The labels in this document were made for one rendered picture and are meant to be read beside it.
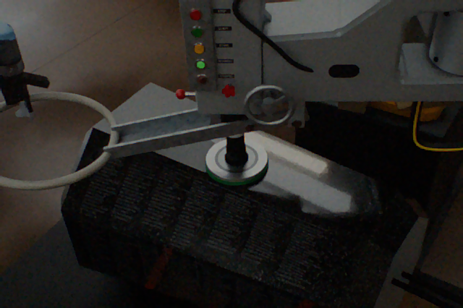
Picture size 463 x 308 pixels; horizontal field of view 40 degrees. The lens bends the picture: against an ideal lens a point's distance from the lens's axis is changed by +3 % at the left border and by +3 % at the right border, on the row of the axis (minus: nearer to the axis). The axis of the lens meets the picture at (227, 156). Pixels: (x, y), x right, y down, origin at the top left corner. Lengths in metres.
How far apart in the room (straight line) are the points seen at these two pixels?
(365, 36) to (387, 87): 0.18
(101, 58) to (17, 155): 1.00
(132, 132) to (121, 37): 2.36
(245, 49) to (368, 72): 0.35
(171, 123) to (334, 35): 0.69
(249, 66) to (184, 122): 0.44
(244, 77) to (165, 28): 2.80
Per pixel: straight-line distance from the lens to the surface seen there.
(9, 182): 2.08
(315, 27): 1.75
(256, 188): 2.06
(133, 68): 4.18
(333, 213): 2.00
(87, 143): 2.41
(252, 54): 1.74
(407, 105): 2.48
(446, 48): 1.84
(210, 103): 1.85
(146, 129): 2.17
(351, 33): 1.73
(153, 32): 4.52
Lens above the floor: 2.29
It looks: 42 degrees down
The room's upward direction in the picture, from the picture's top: 4 degrees counter-clockwise
